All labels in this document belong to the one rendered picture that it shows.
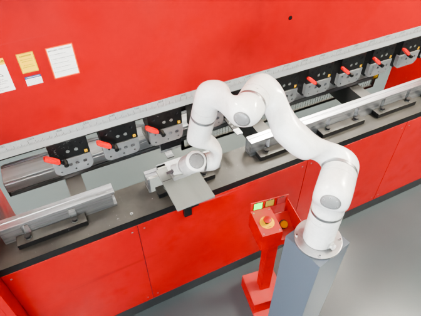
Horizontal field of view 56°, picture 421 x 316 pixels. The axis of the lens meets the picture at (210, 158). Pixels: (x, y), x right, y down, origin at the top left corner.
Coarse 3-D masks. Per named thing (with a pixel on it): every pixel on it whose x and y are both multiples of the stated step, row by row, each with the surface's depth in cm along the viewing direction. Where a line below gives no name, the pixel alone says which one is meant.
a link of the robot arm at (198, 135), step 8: (192, 120) 138; (192, 128) 140; (200, 128) 138; (208, 128) 139; (192, 136) 142; (200, 136) 141; (208, 136) 143; (192, 144) 145; (200, 144) 145; (208, 144) 147; (216, 144) 151; (208, 152) 160; (216, 152) 151; (208, 160) 157; (216, 160) 156; (208, 168) 158; (216, 168) 160
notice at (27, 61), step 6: (18, 54) 122; (24, 54) 123; (30, 54) 123; (18, 60) 123; (24, 60) 124; (30, 60) 125; (24, 66) 125; (30, 66) 126; (36, 66) 127; (24, 72) 126
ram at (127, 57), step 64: (0, 0) 110; (64, 0) 118; (128, 0) 126; (192, 0) 136; (256, 0) 148; (320, 0) 162; (384, 0) 178; (128, 64) 141; (192, 64) 153; (256, 64) 168; (320, 64) 186; (0, 128) 135
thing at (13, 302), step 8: (0, 192) 222; (0, 200) 216; (0, 208) 209; (8, 208) 230; (0, 216) 203; (8, 216) 222; (0, 280) 164; (0, 288) 160; (8, 288) 172; (0, 296) 157; (8, 296) 168; (0, 304) 160; (8, 304) 164; (16, 304) 176; (0, 312) 164; (8, 312) 166; (16, 312) 171; (24, 312) 185
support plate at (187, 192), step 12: (168, 180) 181; (180, 180) 181; (192, 180) 181; (204, 180) 181; (168, 192) 176; (180, 192) 176; (192, 192) 176; (204, 192) 175; (180, 204) 171; (192, 204) 171
